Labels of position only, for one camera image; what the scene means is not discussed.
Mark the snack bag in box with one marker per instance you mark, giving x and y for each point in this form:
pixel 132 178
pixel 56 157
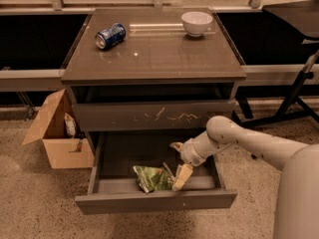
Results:
pixel 71 127

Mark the blue soda can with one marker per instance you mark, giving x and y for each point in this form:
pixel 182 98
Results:
pixel 110 37

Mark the grey drawer cabinet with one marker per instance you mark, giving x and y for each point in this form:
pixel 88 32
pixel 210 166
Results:
pixel 157 61

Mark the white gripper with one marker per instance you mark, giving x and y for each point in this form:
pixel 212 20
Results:
pixel 190 152

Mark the closed grey top drawer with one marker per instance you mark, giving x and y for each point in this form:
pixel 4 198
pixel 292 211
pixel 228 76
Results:
pixel 150 115

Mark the white ceramic bowl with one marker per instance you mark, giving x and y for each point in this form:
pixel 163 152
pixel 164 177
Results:
pixel 196 23

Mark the black folding table stand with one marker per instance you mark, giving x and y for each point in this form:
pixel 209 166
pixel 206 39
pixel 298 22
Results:
pixel 303 16

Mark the open grey middle drawer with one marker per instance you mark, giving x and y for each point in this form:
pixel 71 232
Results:
pixel 113 186

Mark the green jalapeno chip bag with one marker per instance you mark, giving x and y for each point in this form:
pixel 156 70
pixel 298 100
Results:
pixel 152 179

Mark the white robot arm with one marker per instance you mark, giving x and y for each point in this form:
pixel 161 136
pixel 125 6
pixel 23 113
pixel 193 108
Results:
pixel 297 205

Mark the open cardboard box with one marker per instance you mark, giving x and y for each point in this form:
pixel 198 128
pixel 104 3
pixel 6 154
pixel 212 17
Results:
pixel 49 126

